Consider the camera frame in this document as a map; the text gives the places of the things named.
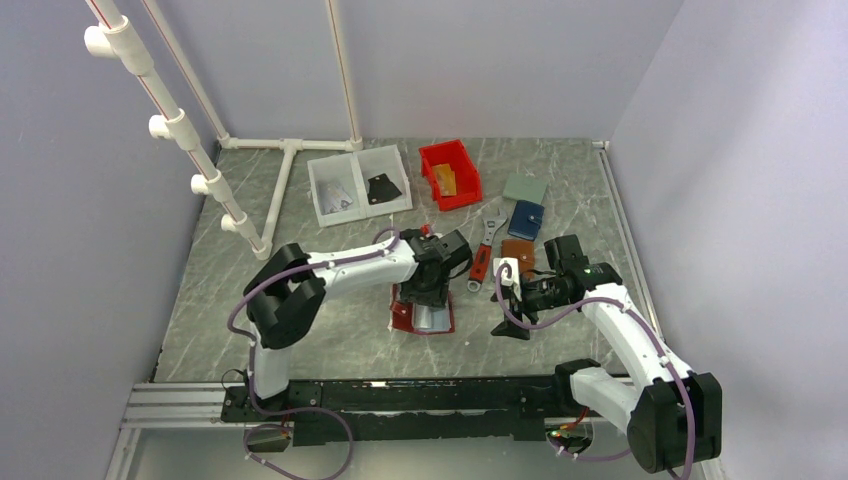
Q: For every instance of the blue card holder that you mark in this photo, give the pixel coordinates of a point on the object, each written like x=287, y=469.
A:
x=526, y=220

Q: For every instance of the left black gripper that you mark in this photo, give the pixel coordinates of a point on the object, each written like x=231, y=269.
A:
x=435, y=298

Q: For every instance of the white pvc pipe frame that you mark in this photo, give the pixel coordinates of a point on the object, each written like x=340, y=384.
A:
x=115, y=37

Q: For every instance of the brown card holder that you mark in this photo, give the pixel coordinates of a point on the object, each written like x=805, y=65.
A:
x=524, y=252

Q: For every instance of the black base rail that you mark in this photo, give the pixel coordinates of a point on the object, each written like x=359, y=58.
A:
x=316, y=412

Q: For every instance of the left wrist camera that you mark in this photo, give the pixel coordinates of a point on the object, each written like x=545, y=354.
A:
x=427, y=231

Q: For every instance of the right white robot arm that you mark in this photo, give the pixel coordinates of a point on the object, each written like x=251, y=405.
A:
x=670, y=414

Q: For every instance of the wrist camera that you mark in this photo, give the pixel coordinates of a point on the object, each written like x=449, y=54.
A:
x=427, y=231
x=506, y=271

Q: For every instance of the red card holder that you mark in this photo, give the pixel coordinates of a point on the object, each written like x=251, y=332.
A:
x=420, y=320

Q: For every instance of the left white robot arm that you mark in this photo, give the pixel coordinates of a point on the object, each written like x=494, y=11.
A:
x=279, y=305

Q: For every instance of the red plastic bin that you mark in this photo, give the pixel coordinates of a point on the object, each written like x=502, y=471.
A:
x=468, y=181

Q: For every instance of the orange card in bin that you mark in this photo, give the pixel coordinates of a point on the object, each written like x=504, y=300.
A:
x=445, y=179

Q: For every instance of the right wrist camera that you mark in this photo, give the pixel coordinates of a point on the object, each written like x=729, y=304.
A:
x=506, y=271

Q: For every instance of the red handled adjustable wrench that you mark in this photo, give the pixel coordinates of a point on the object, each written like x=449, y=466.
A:
x=482, y=257

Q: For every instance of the green card holder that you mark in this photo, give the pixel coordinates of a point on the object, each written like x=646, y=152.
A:
x=520, y=187

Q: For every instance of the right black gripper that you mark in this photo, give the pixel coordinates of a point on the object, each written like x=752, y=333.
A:
x=505, y=328

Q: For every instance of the white divided tray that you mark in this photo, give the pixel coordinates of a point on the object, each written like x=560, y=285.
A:
x=353, y=170

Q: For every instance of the cards in white tray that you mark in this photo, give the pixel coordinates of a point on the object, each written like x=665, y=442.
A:
x=334, y=198

